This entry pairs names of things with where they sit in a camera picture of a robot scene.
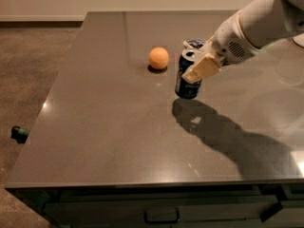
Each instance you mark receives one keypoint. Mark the blue pepsi can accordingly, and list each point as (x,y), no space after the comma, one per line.
(183,88)

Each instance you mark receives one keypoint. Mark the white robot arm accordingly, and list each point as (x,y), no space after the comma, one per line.
(245,34)

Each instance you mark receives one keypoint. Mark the dark drawer with handle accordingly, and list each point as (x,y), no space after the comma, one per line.
(150,213)

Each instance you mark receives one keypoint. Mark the dark right drawer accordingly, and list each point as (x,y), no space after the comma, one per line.
(289,212)

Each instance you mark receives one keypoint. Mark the green black knob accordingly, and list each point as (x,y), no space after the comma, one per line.
(20,134)

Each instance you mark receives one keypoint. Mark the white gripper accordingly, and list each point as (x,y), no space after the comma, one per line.
(228,41)

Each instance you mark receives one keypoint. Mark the blue crumpled chip bag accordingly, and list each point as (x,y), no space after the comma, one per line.
(194,43)

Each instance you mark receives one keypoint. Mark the orange fruit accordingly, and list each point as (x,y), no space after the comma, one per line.
(158,58)

